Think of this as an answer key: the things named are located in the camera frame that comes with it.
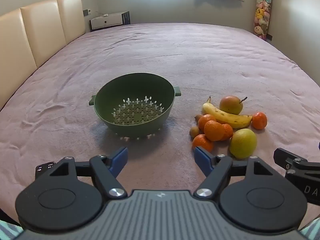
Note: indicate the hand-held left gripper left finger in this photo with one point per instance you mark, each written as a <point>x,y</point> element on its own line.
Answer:
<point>119,158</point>

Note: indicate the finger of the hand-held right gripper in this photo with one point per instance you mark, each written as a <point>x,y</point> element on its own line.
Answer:
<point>283,157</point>

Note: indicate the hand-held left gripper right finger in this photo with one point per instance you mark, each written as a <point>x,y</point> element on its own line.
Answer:
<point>202,158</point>

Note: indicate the orange tangerine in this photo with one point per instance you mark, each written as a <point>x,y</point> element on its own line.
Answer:
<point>213,131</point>
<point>205,120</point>
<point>202,142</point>
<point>259,120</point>
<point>228,131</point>

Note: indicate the red-yellow pear with stem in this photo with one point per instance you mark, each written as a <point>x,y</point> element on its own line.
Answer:
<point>231,105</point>

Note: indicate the green plastic colander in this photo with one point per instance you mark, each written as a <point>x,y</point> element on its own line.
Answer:
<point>135,87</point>

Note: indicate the brown kiwi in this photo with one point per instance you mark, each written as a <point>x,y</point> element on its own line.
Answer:
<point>198,117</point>
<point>194,131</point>

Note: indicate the yellow banana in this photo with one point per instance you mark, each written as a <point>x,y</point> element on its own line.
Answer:
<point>225,117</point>

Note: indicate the black smartphone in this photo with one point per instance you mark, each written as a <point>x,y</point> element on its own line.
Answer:
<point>43,168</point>

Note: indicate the pink bed blanket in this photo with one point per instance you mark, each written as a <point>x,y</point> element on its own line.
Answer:
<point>175,55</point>

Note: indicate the person's striped clothing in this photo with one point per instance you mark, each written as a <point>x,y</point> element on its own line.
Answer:
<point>7,231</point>

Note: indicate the white bedside cabinet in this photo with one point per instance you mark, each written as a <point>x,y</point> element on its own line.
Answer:
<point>107,23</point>

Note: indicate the hanging bag of plush toys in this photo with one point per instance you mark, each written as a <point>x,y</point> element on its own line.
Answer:
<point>262,12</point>

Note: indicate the cream padded headboard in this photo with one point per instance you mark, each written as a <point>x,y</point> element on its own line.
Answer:
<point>37,30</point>

